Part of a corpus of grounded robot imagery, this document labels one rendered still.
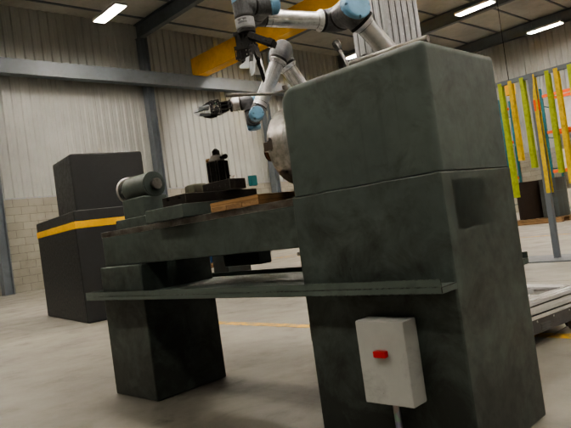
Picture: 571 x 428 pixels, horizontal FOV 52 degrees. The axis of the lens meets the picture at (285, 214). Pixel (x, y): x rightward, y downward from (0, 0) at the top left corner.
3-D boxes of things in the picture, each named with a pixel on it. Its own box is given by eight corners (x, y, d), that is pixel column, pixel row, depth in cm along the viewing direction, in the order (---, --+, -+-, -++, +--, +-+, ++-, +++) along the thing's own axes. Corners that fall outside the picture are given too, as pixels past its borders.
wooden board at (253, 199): (319, 198, 255) (318, 188, 255) (258, 204, 230) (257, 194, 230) (271, 206, 276) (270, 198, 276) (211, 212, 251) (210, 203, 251)
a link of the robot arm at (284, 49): (299, 39, 308) (264, 124, 303) (295, 46, 319) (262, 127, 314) (279, 30, 307) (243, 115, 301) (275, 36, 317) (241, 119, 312)
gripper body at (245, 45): (242, 64, 235) (237, 35, 235) (262, 60, 233) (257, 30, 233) (235, 61, 228) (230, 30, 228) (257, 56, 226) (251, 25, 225)
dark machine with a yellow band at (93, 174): (188, 302, 715) (166, 143, 718) (87, 323, 644) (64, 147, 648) (134, 299, 862) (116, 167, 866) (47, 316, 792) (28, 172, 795)
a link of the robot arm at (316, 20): (338, 14, 270) (238, 8, 249) (351, 4, 260) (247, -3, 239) (342, 38, 270) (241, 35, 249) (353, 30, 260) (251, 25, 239)
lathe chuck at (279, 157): (345, 169, 246) (323, 96, 241) (297, 191, 223) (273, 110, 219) (329, 173, 252) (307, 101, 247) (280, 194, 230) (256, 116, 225)
